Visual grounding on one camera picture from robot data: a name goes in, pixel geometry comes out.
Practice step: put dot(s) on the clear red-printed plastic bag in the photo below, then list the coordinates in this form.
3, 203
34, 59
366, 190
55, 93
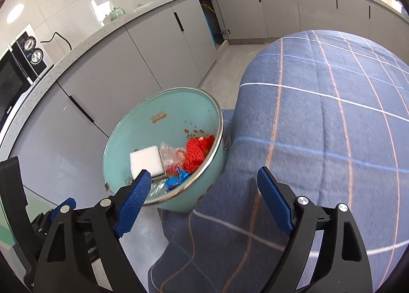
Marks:
169, 155

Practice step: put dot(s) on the red mesh net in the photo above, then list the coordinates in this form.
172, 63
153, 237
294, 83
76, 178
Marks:
195, 152

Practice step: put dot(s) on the green kettle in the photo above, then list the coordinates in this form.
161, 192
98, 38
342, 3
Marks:
112, 15

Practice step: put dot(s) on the grey base cabinets with counter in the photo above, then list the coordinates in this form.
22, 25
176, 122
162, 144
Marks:
143, 50

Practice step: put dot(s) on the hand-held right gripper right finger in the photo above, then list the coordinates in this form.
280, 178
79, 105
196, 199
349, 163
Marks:
274, 200

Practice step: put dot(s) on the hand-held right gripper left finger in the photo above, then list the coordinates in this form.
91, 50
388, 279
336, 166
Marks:
134, 203

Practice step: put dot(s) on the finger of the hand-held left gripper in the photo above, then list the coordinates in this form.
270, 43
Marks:
62, 204

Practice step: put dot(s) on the open cabinet door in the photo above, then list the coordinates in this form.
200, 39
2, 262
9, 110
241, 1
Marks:
222, 15

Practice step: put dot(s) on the white microwave oven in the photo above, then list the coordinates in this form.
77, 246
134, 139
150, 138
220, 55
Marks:
9, 88

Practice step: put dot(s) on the blue snack wrapper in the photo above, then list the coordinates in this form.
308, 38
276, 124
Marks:
175, 179

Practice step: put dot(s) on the blue plaid blanket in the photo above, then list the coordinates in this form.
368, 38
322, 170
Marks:
319, 152

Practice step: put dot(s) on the white sponge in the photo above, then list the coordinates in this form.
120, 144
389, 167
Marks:
145, 158

